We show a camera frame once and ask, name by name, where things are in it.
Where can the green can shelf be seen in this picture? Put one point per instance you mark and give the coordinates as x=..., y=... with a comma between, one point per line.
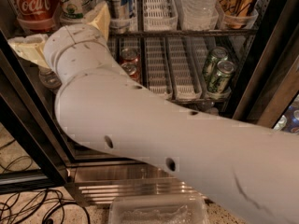
x=214, y=56
x=221, y=77

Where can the rear green can middle shelf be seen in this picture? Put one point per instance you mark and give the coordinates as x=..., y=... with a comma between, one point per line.
x=214, y=56

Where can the front green can middle shelf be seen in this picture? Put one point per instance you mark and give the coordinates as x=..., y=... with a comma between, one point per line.
x=221, y=77

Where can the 7up can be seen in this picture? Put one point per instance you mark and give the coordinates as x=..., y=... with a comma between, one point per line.
x=74, y=2

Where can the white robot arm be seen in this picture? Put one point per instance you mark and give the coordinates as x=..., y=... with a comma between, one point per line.
x=250, y=170

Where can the front water bottle middle shelf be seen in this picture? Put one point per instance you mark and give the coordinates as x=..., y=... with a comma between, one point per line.
x=49, y=79

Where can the empty white tray top shelf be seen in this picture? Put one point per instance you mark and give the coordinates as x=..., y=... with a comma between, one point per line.
x=160, y=15

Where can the clear plastic bin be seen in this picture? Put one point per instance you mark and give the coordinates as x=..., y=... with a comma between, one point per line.
x=159, y=209

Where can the stainless steel fridge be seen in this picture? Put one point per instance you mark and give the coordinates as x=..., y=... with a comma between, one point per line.
x=97, y=177

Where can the gold patterned can top shelf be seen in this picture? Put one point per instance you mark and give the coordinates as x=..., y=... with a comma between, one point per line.
x=236, y=14

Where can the top shelf Coca-Cola can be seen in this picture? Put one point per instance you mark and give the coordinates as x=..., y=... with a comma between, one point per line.
x=38, y=14

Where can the rear Coca-Cola can middle shelf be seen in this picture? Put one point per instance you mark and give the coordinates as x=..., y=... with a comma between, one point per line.
x=129, y=55

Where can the left open fridge door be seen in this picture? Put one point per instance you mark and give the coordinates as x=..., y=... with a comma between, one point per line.
x=26, y=118

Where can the right glass fridge door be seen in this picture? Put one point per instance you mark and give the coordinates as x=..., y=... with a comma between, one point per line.
x=269, y=81

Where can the blue silver can top shelf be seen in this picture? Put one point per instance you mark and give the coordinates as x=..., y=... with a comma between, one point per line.
x=120, y=9

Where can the coca-cola can shelf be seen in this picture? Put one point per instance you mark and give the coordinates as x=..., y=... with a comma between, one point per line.
x=132, y=70
x=129, y=55

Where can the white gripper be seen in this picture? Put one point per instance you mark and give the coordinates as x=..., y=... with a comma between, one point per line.
x=72, y=38

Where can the front Coca-Cola can middle shelf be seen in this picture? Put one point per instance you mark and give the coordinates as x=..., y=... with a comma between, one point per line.
x=132, y=70

